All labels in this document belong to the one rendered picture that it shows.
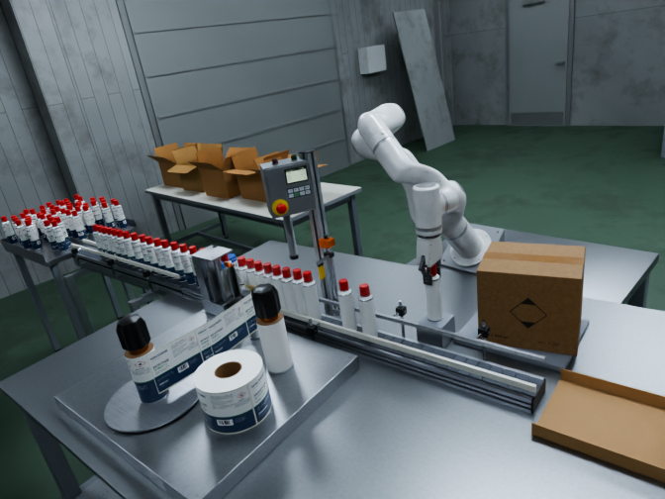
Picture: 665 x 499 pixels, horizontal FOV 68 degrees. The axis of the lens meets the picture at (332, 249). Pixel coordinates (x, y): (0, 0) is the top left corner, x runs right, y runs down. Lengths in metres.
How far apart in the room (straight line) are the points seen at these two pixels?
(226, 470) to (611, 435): 0.98
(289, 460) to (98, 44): 5.16
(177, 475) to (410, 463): 0.60
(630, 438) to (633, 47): 8.04
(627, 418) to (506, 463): 0.36
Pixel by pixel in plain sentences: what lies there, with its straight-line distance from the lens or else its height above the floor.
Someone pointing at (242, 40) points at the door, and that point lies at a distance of 6.82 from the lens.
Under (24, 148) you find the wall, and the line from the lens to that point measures 5.73.
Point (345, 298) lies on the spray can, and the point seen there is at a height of 1.03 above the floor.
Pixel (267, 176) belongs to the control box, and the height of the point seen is 1.44.
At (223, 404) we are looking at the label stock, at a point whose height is 0.98.
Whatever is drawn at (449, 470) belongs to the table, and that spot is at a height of 0.83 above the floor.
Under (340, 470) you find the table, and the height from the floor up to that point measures 0.83.
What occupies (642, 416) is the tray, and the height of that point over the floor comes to 0.83.
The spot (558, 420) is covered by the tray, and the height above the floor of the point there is 0.83.
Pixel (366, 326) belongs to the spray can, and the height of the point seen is 0.94.
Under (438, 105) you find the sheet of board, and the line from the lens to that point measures 8.92.
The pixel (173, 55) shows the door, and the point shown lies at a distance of 6.29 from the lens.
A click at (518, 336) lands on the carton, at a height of 0.90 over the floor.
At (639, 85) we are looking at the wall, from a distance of 9.21.
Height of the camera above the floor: 1.84
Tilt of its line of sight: 22 degrees down
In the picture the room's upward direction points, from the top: 9 degrees counter-clockwise
